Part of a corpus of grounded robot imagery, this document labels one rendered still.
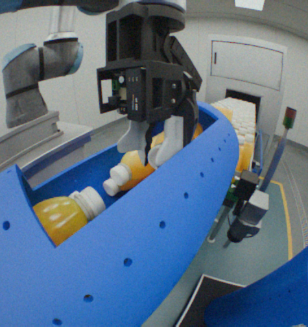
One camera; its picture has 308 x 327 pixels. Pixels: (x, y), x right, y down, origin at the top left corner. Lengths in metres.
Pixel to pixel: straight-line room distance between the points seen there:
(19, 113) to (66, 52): 0.22
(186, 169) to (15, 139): 0.41
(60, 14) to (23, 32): 2.63
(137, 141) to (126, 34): 0.14
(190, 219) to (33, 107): 0.45
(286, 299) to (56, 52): 0.89
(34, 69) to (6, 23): 2.74
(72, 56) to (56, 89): 2.62
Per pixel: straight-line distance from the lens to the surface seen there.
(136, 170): 0.30
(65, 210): 0.17
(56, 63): 0.50
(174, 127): 0.18
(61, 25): 0.52
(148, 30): 0.15
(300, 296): 0.45
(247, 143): 0.66
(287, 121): 0.84
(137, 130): 0.21
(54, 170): 0.45
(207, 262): 1.43
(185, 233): 0.15
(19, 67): 0.48
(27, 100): 0.47
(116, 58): 0.16
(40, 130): 0.47
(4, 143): 0.45
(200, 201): 0.17
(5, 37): 3.07
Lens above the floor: 1.29
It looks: 33 degrees down
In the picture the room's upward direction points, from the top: straight up
